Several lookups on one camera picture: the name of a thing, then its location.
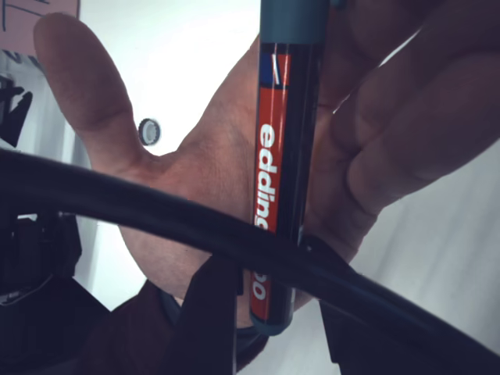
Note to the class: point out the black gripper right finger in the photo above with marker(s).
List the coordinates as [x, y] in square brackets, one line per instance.
[351, 343]

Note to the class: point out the metal bottle cap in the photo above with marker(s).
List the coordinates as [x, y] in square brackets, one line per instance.
[149, 132]

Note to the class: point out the pink paper with writing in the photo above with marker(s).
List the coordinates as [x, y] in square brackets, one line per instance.
[39, 19]

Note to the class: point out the person's left hand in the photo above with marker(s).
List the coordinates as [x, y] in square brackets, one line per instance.
[218, 168]

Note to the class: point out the black marker green cap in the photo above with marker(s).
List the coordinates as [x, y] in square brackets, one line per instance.
[297, 136]

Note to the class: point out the left forearm maroon sleeve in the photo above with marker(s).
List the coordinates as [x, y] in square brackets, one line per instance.
[129, 336]

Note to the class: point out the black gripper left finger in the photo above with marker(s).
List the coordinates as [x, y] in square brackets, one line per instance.
[211, 332]

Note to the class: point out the idle black robot arm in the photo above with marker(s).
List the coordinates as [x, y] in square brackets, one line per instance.
[35, 250]

